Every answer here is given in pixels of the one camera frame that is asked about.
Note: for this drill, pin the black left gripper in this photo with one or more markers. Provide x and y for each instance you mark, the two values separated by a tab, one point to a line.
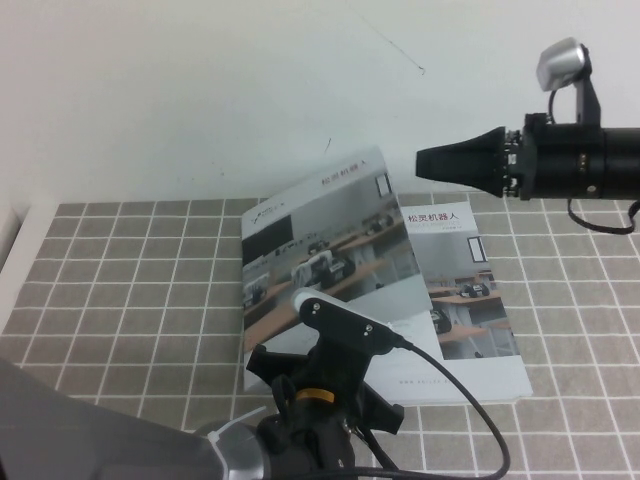
320	435

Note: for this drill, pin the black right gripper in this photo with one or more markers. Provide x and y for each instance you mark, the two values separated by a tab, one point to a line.
560	160

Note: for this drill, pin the robot brochure with classroom cover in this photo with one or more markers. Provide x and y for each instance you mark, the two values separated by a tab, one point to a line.
475	325
325	240

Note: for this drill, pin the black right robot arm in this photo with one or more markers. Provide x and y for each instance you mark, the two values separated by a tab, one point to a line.
625	162

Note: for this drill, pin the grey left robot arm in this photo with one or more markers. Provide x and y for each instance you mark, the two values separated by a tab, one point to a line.
100	440

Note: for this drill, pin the white zip tie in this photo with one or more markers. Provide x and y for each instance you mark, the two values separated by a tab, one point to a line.
230	427

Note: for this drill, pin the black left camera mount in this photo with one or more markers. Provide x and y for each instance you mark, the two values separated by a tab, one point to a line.
350	327

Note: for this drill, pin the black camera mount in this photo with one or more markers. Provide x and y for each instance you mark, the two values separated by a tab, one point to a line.
350	327
590	95

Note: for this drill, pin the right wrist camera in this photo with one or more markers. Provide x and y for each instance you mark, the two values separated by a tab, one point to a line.
560	62

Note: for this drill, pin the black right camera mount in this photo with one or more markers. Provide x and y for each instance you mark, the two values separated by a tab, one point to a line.
590	95

